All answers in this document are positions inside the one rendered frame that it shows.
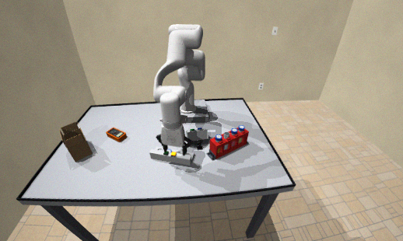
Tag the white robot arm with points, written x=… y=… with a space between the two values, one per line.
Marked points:
x=183 y=38

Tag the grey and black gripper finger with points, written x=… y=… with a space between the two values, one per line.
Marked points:
x=186 y=145
x=165 y=147

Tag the brown cardboard box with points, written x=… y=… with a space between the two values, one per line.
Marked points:
x=77 y=146

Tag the red tube rack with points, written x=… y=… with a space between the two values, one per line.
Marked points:
x=215 y=145

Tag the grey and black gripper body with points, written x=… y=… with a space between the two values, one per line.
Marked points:
x=173 y=137

